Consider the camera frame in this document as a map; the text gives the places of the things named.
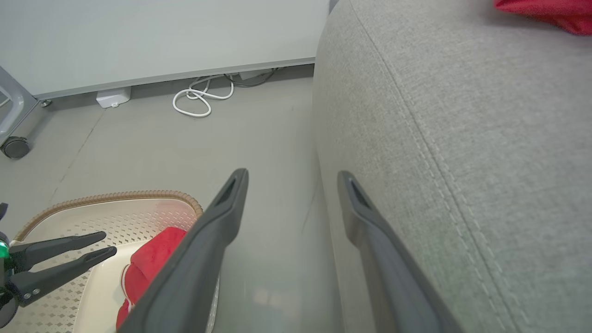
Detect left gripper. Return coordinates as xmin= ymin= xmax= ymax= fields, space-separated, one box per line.
xmin=0 ymin=203 xmax=117 ymax=329

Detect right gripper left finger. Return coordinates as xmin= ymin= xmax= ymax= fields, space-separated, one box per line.
xmin=116 ymin=168 xmax=250 ymax=333

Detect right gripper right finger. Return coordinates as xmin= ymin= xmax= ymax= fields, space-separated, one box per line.
xmin=336 ymin=170 xmax=466 ymax=333

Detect red cloth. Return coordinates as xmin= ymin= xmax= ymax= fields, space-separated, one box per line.
xmin=493 ymin=0 xmax=592 ymax=37
xmin=115 ymin=226 xmax=188 ymax=332

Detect grey fabric sofa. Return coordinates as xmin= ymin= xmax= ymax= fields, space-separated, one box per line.
xmin=312 ymin=0 xmax=592 ymax=333

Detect white laundry basket brown rim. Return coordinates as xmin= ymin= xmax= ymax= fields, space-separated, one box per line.
xmin=0 ymin=190 xmax=221 ymax=333

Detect grey partition foot with caster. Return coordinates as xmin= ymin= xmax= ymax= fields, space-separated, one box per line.
xmin=0 ymin=66 xmax=40 ymax=149

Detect white power adapter box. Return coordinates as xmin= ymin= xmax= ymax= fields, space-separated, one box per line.
xmin=95 ymin=86 xmax=132 ymax=109

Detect coiled white cable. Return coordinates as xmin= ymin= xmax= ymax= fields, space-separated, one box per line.
xmin=172 ymin=74 xmax=235 ymax=118

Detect black cable under partition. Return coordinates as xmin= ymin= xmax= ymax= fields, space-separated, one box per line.
xmin=225 ymin=68 xmax=279 ymax=88

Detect white partition panel grey frame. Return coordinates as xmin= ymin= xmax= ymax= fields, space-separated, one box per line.
xmin=0 ymin=0 xmax=330 ymax=100

